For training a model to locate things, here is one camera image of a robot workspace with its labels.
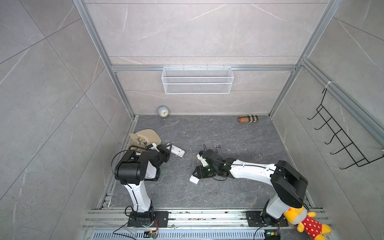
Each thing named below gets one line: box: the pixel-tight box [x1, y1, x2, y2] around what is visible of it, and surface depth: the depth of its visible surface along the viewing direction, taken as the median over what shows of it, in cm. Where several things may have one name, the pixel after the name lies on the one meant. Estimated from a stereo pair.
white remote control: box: [166, 143, 185, 158], surface depth 96 cm
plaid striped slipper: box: [238, 114, 259, 123], surface depth 117 cm
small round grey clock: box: [157, 105, 169, 121], surface depth 117 cm
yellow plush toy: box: [283, 205, 332, 240], surface depth 70 cm
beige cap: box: [129, 128, 162, 153], surface depth 105 cm
